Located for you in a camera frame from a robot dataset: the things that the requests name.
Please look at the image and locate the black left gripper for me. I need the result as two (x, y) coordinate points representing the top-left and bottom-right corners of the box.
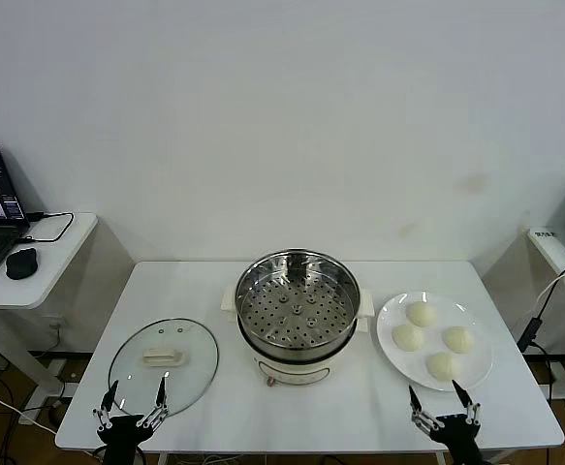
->
(92, 371), (173, 465)

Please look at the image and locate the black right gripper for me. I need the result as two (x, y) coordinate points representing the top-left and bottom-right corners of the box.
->
(408, 379), (486, 465)

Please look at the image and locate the white steamed baozi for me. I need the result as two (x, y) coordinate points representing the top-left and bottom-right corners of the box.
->
(425, 352), (461, 381)
(405, 301), (437, 327)
(441, 325), (475, 354)
(391, 324), (425, 352)

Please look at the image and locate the round glass pot lid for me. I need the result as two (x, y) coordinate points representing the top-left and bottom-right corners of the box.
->
(108, 317), (220, 420)

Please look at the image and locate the steel steamer pot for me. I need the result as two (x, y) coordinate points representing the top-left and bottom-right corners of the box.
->
(220, 284), (376, 388)

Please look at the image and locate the perforated steel steamer basket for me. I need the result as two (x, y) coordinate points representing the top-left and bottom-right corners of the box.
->
(235, 248), (361, 357)

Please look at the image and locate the round white plate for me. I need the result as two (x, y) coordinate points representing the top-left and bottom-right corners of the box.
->
(376, 291), (495, 392)

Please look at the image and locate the white side table with mouse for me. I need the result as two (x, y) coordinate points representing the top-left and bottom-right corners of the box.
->
(0, 211), (100, 396)

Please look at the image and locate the black computer mouse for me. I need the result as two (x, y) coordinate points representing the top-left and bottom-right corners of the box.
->
(5, 247), (39, 281)

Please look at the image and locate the white side table with label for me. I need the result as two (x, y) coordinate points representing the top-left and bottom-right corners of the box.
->
(526, 226), (565, 427)

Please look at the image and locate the black cable with adapter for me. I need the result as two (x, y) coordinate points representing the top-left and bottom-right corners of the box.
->
(517, 263), (565, 403)

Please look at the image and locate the black looped laptop cable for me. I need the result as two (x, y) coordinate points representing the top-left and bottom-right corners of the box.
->
(17, 210), (77, 244)

